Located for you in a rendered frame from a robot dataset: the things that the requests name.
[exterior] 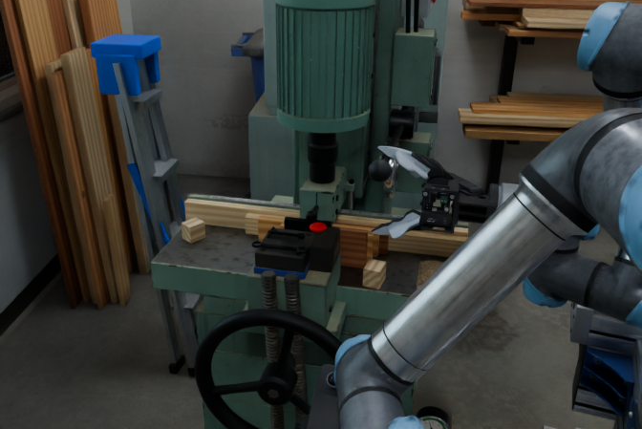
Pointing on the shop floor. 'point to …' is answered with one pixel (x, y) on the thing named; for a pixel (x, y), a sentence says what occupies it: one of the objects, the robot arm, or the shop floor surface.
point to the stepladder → (150, 168)
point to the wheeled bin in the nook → (254, 41)
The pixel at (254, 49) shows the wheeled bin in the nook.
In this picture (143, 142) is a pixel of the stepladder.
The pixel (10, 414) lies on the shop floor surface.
